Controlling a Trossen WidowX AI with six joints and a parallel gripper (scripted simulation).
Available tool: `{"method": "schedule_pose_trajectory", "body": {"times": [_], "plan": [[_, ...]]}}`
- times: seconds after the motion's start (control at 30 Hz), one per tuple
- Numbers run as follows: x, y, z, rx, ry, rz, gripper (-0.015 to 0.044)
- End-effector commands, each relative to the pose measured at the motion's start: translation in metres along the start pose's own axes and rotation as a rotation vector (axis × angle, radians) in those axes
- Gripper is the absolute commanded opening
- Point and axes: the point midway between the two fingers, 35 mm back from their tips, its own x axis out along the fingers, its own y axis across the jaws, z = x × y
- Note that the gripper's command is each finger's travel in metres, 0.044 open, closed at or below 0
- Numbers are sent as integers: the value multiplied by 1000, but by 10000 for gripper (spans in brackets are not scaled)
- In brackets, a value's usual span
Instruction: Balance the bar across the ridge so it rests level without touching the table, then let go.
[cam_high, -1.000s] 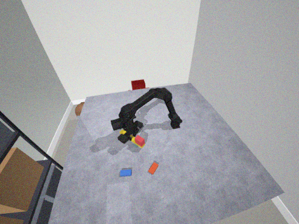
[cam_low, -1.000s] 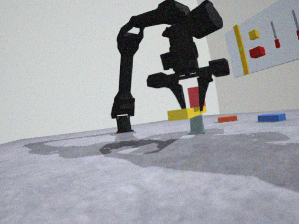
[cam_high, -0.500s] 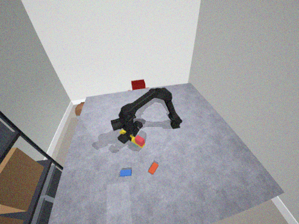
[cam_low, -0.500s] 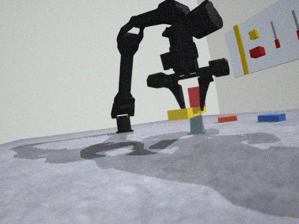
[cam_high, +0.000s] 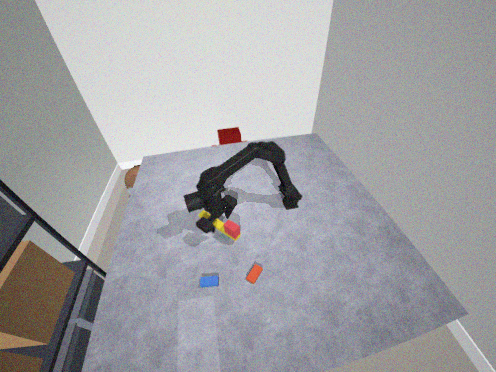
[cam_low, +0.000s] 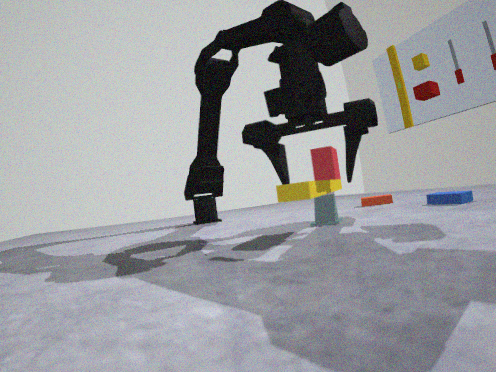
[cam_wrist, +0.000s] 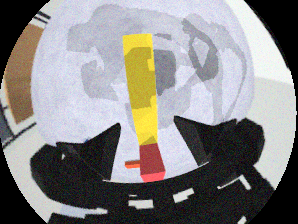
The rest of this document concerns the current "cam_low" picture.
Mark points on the orange rectangular bar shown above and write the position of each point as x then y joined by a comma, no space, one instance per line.
375,200

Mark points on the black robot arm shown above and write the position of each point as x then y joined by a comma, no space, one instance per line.
328,40

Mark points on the blue rectangular block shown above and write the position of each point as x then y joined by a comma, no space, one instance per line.
457,197

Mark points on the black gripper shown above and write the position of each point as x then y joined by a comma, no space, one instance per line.
357,116

